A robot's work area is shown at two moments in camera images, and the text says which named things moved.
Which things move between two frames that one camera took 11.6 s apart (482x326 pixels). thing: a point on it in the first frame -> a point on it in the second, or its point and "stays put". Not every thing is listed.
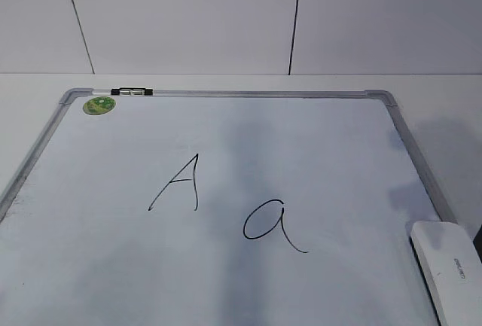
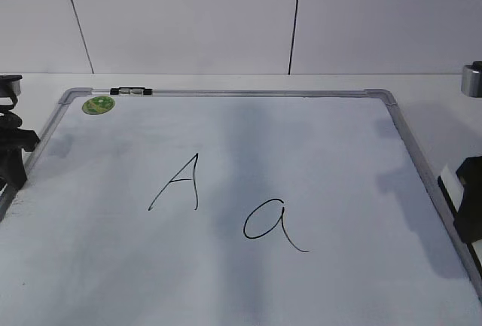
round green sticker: [99, 105] stays put
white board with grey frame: [146, 206] stays put
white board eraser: [451, 264] -> [450, 187]
